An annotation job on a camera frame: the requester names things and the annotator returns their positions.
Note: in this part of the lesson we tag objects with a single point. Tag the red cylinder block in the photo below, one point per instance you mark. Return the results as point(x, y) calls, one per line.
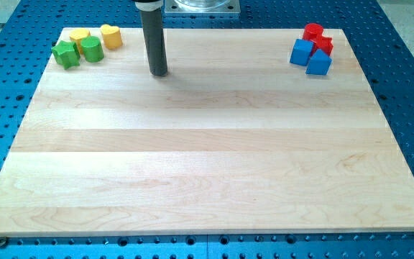
point(312, 31)

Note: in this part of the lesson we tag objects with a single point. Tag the green star block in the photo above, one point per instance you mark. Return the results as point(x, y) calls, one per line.
point(66, 54)

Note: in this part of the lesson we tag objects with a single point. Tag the red star block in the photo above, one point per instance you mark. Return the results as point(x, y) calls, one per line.
point(323, 43)

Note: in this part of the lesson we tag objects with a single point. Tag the blue cube block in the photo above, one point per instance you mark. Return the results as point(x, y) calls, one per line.
point(301, 52)

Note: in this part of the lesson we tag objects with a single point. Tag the green cylinder block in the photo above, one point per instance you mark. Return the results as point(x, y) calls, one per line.
point(92, 49)

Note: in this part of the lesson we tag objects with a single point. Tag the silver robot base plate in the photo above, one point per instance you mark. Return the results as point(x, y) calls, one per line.
point(202, 6)

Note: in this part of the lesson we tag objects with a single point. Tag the yellow heart block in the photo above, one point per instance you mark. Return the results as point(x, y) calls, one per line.
point(111, 36)

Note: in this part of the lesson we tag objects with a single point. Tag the yellow hexagon block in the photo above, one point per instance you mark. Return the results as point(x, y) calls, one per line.
point(77, 35)

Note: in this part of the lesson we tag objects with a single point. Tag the blue perforated metal table plate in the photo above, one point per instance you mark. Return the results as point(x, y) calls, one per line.
point(32, 27)

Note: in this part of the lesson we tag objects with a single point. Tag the light wooden board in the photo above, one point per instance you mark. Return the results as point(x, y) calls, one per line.
point(233, 140)

